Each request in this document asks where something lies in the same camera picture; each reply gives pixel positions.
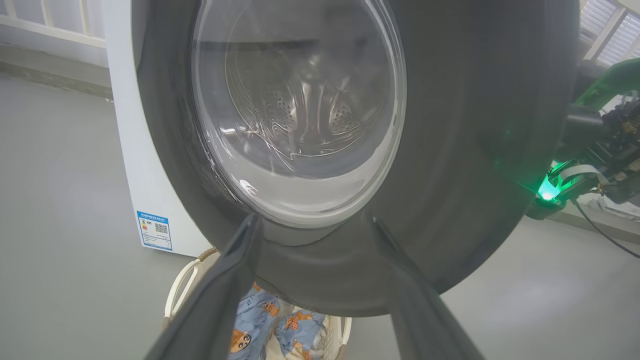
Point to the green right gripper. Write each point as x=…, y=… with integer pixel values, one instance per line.
x=617, y=135

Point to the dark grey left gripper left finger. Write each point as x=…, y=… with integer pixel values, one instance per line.
x=210, y=310

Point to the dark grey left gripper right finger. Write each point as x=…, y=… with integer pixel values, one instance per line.
x=425, y=320

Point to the blue bear print garment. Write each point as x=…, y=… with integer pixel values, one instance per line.
x=255, y=315
x=300, y=330

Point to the dark washing machine door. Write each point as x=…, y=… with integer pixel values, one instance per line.
x=450, y=150

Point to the cream perforated laundry basket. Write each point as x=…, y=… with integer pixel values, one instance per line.
x=180, y=285

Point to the white washing machine body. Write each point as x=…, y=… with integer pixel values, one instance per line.
x=135, y=150

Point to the blue energy label sticker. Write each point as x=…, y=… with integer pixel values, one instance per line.
x=154, y=231

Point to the white window blinds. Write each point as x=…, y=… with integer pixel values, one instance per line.
x=615, y=35

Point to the white railing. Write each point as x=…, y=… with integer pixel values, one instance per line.
x=50, y=30

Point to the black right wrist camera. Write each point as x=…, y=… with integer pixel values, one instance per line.
x=542, y=207

